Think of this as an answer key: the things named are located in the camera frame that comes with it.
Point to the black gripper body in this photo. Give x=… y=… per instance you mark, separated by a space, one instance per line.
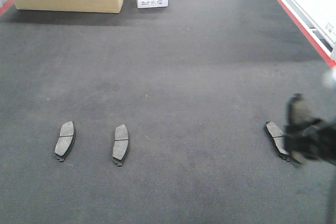
x=319 y=142

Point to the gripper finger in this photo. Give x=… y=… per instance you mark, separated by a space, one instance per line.
x=298 y=137

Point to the brake pad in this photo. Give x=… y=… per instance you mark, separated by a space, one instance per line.
x=65 y=140
x=276 y=136
x=121 y=145
x=298 y=112

